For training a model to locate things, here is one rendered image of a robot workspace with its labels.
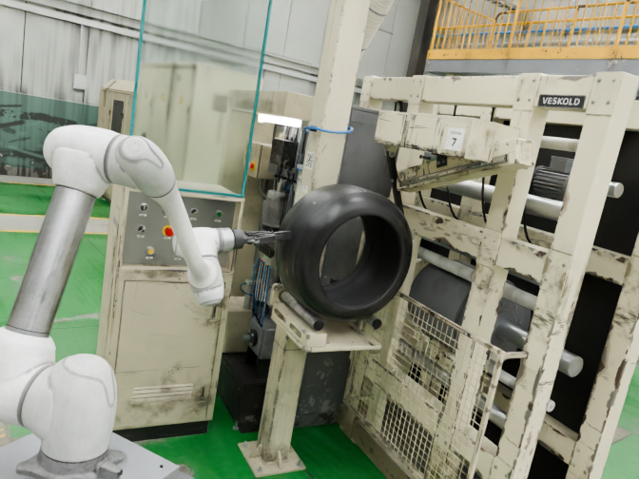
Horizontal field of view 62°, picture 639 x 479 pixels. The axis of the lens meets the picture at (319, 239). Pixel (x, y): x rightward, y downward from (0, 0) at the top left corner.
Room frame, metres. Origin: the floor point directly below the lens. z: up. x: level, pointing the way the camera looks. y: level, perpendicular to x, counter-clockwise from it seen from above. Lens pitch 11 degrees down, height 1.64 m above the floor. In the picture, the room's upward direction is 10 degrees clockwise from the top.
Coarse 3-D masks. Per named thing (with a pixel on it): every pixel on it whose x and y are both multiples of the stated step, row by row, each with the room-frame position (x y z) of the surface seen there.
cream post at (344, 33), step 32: (352, 0) 2.38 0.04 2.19; (352, 32) 2.39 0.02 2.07; (320, 64) 2.45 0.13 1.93; (352, 64) 2.40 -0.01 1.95; (320, 96) 2.41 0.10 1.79; (352, 96) 2.42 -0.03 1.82; (320, 160) 2.37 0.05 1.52; (288, 352) 2.37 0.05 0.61; (288, 384) 2.38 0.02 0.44; (288, 416) 2.40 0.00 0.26; (288, 448) 2.42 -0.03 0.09
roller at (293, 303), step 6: (282, 294) 2.29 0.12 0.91; (288, 294) 2.27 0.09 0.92; (282, 300) 2.28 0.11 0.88; (288, 300) 2.22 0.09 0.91; (294, 300) 2.20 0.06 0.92; (294, 306) 2.17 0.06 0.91; (300, 306) 2.14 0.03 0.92; (300, 312) 2.11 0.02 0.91; (306, 312) 2.09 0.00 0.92; (306, 318) 2.06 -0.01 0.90; (312, 318) 2.03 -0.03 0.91; (318, 318) 2.02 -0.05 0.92; (312, 324) 2.01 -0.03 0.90; (318, 324) 2.00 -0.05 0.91; (318, 330) 2.00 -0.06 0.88
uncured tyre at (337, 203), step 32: (320, 192) 2.15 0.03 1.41; (352, 192) 2.08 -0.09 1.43; (288, 224) 2.09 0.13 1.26; (320, 224) 1.98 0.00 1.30; (384, 224) 2.38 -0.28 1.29; (288, 256) 2.02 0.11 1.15; (320, 256) 1.97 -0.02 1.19; (384, 256) 2.38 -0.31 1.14; (288, 288) 2.10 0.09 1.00; (320, 288) 1.99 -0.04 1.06; (352, 288) 2.36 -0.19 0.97; (384, 288) 2.27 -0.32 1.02; (352, 320) 2.10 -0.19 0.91
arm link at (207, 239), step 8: (200, 232) 1.83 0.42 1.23; (208, 232) 1.85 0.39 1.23; (216, 232) 1.87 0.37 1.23; (176, 240) 1.80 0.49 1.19; (200, 240) 1.81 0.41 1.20; (208, 240) 1.82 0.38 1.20; (216, 240) 1.85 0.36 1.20; (176, 248) 1.79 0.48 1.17; (200, 248) 1.80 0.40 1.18; (208, 248) 1.81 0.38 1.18; (216, 248) 1.84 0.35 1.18; (208, 256) 1.79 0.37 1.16; (216, 256) 1.82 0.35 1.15
